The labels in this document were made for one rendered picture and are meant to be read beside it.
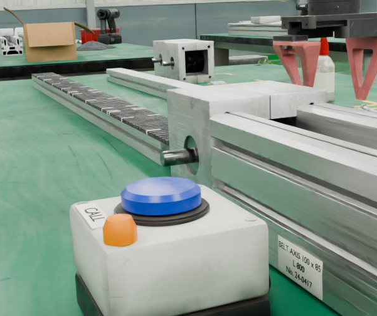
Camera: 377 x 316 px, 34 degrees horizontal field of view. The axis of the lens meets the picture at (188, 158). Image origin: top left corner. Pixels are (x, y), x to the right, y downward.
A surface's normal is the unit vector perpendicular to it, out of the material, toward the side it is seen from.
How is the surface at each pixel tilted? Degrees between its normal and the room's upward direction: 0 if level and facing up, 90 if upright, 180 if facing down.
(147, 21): 90
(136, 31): 90
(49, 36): 68
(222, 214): 0
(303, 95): 90
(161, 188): 3
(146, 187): 3
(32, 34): 63
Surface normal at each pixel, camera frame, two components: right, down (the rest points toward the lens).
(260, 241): 0.37, 0.19
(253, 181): -0.93, 0.12
